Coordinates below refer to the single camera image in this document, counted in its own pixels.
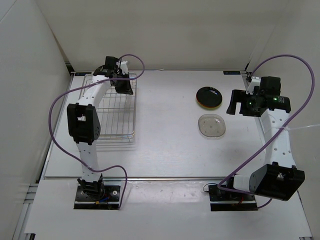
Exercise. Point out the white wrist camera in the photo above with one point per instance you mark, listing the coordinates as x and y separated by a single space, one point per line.
122 67
254 82

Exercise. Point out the white cable zip tie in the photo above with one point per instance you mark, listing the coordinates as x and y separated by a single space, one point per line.
287 128

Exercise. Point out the black right label sticker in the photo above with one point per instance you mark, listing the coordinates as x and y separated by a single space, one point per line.
231 72

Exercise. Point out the clear textured glass plate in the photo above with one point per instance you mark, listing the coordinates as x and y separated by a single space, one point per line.
211 125

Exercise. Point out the aluminium table edge rail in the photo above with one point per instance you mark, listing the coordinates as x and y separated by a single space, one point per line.
130 178

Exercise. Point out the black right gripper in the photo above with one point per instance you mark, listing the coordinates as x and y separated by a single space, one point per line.
239 96

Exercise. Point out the orange plate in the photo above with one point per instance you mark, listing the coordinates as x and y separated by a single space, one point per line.
210 104

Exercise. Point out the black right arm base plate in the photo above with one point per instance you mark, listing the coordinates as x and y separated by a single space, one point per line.
225 201

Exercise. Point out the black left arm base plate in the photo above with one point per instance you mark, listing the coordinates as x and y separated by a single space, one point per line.
109 199

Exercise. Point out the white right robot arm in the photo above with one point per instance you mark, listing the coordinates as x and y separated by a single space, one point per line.
278 177

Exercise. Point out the black XDOF label sticker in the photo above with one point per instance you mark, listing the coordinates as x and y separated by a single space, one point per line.
79 74

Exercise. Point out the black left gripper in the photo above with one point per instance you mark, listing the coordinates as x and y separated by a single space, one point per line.
126 89

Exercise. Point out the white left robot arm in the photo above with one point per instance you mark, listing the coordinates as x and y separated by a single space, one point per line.
83 121

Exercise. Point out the black plate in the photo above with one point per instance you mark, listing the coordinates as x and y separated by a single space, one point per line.
208 93

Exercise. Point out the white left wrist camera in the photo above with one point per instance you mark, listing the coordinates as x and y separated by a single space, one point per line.
122 67

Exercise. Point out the chrome wire dish rack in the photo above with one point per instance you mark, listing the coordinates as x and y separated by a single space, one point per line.
116 112

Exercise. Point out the green plate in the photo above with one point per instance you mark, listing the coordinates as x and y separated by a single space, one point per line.
208 108

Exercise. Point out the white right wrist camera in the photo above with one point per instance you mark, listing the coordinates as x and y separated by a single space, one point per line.
254 82

